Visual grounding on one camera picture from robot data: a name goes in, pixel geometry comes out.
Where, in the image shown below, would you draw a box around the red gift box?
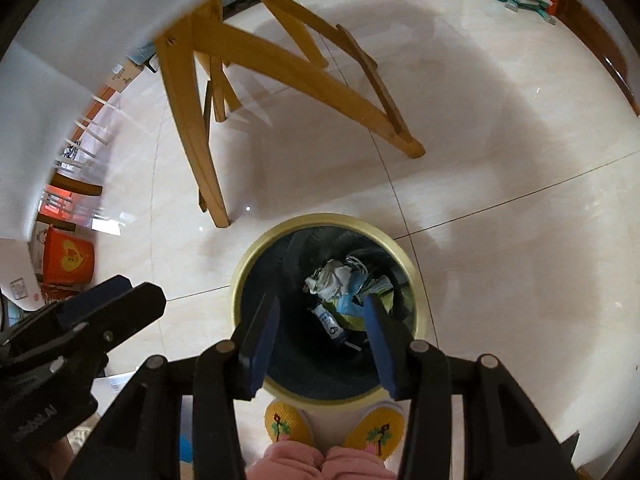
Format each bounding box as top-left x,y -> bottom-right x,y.
42,226 -> 94,286

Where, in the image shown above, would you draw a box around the gold rimmed trash bin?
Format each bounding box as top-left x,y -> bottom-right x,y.
231,214 -> 436,411

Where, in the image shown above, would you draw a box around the left yellow slipper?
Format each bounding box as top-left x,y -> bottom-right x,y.
264,400 -> 314,446

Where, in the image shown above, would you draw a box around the pink trousers legs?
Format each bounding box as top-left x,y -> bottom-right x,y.
245,441 -> 397,480

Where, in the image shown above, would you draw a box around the colourful cartoon tablecloth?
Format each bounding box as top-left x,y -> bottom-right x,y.
1,0 -> 248,299

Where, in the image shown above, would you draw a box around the wooden table legs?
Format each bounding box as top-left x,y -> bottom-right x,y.
153,0 -> 426,230

